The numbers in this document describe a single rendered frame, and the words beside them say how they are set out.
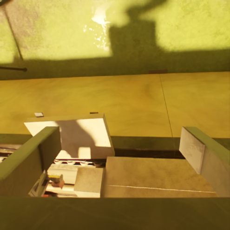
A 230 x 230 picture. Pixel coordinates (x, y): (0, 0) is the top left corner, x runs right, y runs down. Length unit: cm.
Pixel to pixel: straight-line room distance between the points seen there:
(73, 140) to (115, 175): 20
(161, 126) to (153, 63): 64
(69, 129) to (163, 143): 37
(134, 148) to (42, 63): 108
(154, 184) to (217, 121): 43
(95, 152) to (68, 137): 12
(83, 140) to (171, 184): 34
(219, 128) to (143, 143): 33
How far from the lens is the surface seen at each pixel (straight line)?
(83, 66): 134
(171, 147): 68
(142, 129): 73
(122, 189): 59
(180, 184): 61
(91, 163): 77
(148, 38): 122
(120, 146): 67
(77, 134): 60
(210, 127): 80
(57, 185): 66
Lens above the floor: 118
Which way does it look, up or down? 50 degrees down
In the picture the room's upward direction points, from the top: 169 degrees counter-clockwise
